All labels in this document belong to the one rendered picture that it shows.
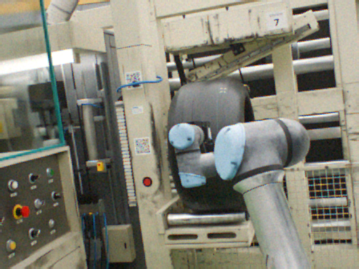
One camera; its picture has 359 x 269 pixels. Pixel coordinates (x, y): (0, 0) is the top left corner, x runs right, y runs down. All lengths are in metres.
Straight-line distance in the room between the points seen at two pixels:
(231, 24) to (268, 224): 1.35
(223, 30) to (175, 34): 0.23
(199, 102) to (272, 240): 0.92
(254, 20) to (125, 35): 0.59
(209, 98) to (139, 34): 0.44
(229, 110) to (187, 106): 0.17
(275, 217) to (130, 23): 1.27
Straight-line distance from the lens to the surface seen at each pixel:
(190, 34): 2.16
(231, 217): 1.84
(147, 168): 1.97
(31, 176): 1.77
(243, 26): 2.12
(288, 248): 0.93
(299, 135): 1.01
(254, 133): 0.96
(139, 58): 1.95
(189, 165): 1.33
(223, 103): 1.71
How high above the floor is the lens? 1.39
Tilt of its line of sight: 4 degrees down
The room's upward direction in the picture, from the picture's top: 7 degrees counter-clockwise
